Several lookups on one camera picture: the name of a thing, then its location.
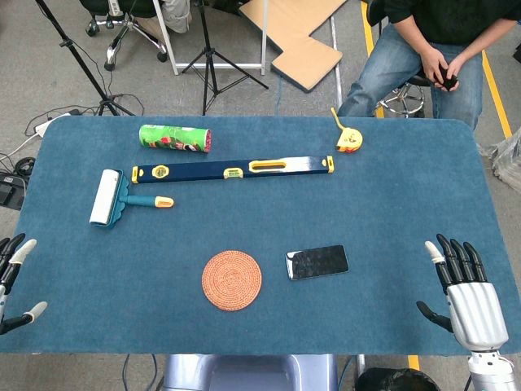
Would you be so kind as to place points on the yellow tape measure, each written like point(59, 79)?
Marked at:
point(348, 137)

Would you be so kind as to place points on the flat cardboard sheet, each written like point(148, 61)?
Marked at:
point(297, 36)

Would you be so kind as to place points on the black round stool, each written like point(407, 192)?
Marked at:
point(403, 95)

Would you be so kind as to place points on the black smartphone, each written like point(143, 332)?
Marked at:
point(317, 262)

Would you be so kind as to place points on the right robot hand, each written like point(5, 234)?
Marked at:
point(472, 301)

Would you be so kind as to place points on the white teal lint roller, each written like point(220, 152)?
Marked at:
point(109, 198)

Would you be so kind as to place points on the blue table mat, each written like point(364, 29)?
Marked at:
point(260, 228)

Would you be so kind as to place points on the black tripod stand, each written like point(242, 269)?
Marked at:
point(211, 61)
point(81, 61)

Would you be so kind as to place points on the white metal frame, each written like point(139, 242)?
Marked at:
point(171, 49)

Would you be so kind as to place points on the black trash bag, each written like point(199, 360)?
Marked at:
point(397, 379)

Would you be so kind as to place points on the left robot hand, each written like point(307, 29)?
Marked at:
point(9, 260)

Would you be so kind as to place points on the seated person in jeans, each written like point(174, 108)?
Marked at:
point(431, 57)

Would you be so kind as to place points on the blue yellow spirit level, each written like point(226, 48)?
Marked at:
point(232, 167)

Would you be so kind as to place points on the orange woven round coaster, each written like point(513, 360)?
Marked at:
point(231, 280)

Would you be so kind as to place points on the white power strip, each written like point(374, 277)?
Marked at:
point(46, 126)

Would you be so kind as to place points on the lavender robot base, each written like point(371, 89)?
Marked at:
point(250, 372)

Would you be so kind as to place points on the green snack can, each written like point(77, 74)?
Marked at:
point(175, 138)

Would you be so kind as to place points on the office chair with chrome base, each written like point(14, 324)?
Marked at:
point(122, 32)

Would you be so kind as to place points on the clear plastic wrap bundle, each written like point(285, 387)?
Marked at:
point(506, 156)

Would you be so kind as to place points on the black foot pedal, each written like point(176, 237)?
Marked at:
point(10, 191)

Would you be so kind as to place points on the small black handheld device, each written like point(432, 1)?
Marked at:
point(447, 79)

